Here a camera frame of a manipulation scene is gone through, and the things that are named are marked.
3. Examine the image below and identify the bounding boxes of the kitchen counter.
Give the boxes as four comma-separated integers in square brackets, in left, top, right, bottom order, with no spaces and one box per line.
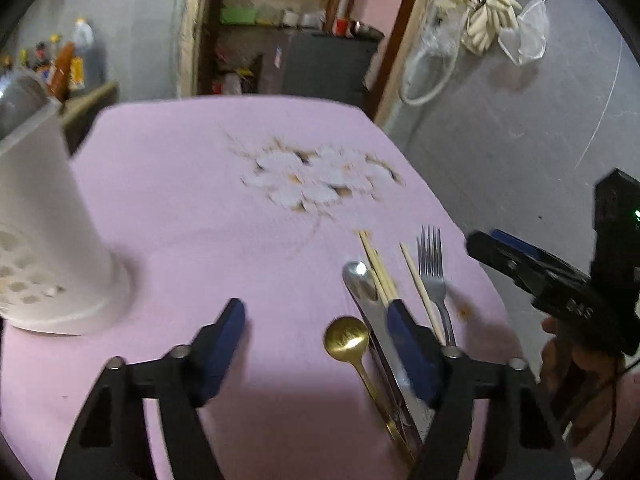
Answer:
[61,81,121,153]

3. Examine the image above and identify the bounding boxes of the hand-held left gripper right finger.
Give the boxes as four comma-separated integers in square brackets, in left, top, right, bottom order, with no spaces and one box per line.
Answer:
[386,299,576,480]

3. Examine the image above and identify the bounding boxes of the silver fork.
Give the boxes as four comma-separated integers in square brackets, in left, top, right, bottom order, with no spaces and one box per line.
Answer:
[417,225,457,347]

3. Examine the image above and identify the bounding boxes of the clear oil bottle yellow cap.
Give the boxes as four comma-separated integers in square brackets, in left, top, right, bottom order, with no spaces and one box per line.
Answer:
[71,17,107,92]

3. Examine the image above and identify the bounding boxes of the white perforated utensil holder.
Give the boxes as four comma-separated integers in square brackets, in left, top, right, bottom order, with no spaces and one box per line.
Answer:
[0,72,132,336]

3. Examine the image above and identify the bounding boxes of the silver table knife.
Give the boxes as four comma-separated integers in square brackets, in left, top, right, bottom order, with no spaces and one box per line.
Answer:
[342,261,431,448]

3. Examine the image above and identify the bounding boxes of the green plastic container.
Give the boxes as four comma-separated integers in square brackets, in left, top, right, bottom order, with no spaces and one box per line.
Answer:
[220,5,257,25]

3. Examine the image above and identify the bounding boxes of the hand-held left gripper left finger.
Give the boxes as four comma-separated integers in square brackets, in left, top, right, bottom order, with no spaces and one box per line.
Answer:
[54,298,247,480]

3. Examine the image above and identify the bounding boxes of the clear plastic bag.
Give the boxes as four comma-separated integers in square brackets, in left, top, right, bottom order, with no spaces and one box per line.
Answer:
[497,0,551,66]

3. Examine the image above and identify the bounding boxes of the gold spoon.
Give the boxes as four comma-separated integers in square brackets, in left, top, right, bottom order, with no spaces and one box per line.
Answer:
[323,316,418,463]

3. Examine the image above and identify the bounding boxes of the wooden door frame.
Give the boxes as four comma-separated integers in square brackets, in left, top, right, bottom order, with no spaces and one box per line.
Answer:
[175,0,451,126]

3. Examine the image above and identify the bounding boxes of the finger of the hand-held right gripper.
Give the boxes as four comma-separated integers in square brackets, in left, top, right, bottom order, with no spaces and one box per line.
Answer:
[466,230,557,307]
[490,228,592,287]

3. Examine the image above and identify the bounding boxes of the brown sauce pouch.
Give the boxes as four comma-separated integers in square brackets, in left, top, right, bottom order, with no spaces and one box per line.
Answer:
[47,42,76,102]

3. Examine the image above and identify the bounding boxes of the white hose loop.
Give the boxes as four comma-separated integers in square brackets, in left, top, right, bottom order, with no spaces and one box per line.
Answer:
[400,35,462,107]

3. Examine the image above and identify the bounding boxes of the pink floral tablecloth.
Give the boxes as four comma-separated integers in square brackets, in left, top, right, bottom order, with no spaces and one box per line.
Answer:
[0,95,516,480]

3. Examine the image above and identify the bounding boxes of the person's right hand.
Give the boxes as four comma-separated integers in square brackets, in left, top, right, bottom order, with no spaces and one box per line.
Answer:
[541,316,627,412]

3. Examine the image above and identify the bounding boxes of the wooden chopstick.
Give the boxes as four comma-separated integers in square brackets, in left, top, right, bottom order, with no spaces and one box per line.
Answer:
[358,230,393,306]
[363,230,399,302]
[399,243,447,345]

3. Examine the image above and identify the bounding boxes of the dark grey cabinet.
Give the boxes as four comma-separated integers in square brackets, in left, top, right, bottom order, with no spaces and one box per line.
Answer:
[260,32,386,108]

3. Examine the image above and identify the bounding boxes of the beige cloth bags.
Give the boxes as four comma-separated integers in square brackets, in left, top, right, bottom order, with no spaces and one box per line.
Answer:
[435,0,523,56]

